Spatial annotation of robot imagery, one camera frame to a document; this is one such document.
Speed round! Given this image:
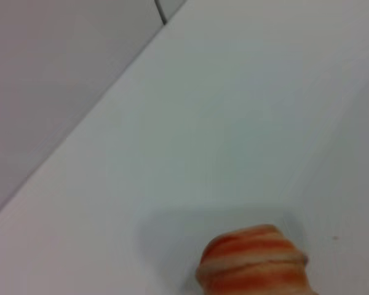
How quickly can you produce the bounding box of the orange striped bread loaf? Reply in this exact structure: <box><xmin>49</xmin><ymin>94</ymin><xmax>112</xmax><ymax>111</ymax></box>
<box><xmin>195</xmin><ymin>224</ymin><xmax>310</xmax><ymax>295</ymax></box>

